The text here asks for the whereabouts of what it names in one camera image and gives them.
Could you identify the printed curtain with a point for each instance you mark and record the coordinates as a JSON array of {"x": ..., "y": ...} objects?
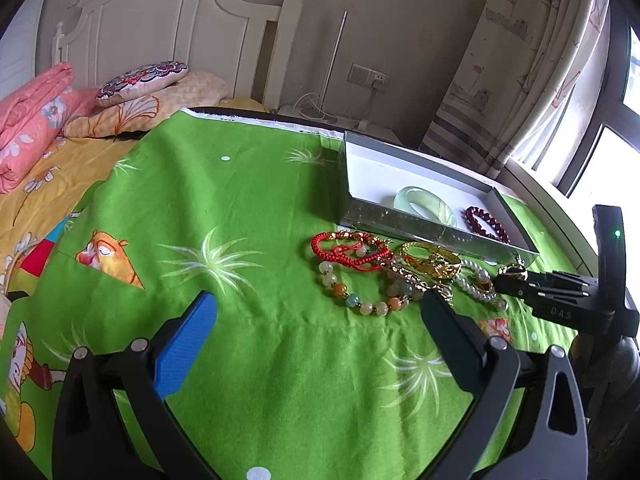
[{"x": 525, "y": 60}]

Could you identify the patterned round cushion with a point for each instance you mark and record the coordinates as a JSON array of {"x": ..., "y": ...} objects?
[{"x": 140, "y": 80}]

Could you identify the orange floral pillow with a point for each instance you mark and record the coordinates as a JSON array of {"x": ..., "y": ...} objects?
[{"x": 190, "y": 91}]

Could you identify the gold bangle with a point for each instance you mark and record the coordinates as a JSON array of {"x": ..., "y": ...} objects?
[{"x": 440, "y": 270}]

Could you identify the dark rounded object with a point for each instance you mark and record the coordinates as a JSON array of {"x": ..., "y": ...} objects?
[{"x": 610, "y": 385}]

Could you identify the small gold ornament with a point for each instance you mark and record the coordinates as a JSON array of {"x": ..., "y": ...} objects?
[{"x": 511, "y": 270}]

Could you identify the white wardrobe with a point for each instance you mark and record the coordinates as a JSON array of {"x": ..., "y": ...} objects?
[{"x": 20, "y": 50}]

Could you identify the white nightstand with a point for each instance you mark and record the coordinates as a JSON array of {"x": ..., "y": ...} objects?
[{"x": 300, "y": 111}]

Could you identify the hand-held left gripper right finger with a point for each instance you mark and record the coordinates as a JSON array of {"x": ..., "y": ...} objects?
[{"x": 450, "y": 345}]

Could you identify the white window sill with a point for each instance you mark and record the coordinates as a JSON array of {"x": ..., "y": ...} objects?
[{"x": 550, "y": 200}]

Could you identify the grey jewelry box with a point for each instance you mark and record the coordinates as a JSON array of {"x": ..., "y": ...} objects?
[{"x": 400, "y": 170}]

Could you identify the wall socket with plug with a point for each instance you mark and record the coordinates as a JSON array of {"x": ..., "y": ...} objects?
[{"x": 380, "y": 81}]

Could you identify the white wooden headboard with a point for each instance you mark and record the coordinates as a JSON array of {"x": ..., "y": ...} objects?
[{"x": 150, "y": 20}]

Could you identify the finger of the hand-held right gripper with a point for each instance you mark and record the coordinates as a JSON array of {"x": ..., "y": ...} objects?
[
  {"x": 560, "y": 280},
  {"x": 520, "y": 291}
]

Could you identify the window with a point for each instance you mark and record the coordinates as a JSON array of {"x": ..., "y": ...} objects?
[{"x": 620, "y": 85}]

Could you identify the wall switch plate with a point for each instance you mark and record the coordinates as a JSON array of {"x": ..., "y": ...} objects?
[{"x": 360, "y": 74}]

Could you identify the green printed cloth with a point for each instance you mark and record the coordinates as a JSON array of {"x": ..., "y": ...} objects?
[{"x": 250, "y": 210}]

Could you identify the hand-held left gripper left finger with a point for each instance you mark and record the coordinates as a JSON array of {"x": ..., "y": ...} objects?
[{"x": 187, "y": 342}]

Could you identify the thin white rod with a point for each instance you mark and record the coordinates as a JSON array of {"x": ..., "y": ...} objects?
[{"x": 334, "y": 60}]

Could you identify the pink floral quilt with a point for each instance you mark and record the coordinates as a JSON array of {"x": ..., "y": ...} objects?
[{"x": 30, "y": 120}]

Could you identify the pale green jade bangle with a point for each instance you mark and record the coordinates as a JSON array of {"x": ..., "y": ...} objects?
[{"x": 445, "y": 216}]

